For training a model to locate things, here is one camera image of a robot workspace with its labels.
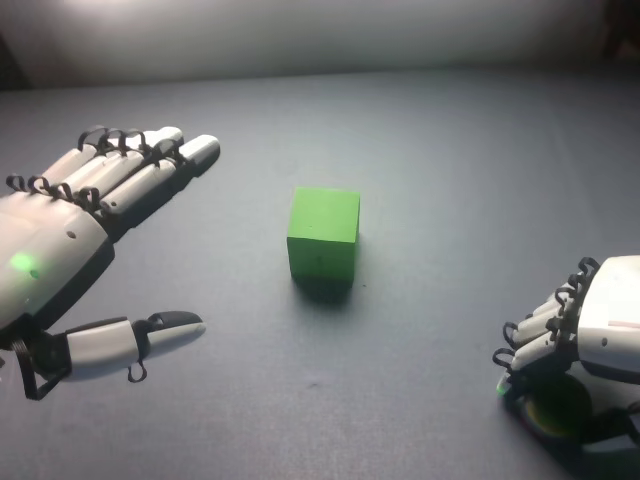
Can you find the grey table cloth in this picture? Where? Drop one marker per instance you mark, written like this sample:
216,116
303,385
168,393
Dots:
400,350

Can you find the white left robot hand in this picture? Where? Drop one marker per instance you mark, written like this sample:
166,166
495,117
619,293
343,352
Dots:
45,240

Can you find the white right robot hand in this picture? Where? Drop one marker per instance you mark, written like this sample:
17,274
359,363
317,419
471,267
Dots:
612,310

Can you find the white curved backdrop sheet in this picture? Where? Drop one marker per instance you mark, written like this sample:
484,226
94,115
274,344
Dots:
300,35

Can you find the green cube block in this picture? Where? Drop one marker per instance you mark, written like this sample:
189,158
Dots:
322,220

